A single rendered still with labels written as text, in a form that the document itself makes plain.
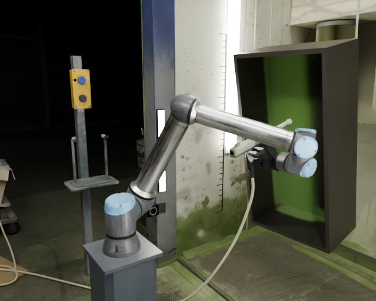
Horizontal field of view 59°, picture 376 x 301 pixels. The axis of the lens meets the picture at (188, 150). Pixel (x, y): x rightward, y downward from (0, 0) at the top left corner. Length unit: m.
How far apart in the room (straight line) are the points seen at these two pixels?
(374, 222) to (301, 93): 1.28
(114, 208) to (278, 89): 1.39
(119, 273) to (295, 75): 1.59
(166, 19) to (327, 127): 1.34
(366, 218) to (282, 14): 1.89
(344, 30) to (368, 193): 1.37
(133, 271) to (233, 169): 1.57
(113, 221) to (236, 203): 1.68
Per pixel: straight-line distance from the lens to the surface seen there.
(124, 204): 1.64
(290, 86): 2.37
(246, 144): 1.72
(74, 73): 2.37
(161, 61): 2.47
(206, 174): 2.81
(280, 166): 1.63
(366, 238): 3.06
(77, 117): 2.44
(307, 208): 2.64
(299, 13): 3.38
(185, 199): 2.75
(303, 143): 1.41
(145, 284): 1.79
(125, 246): 1.71
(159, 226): 2.69
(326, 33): 3.26
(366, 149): 3.34
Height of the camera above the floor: 1.48
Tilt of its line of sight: 12 degrees down
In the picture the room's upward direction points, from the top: straight up
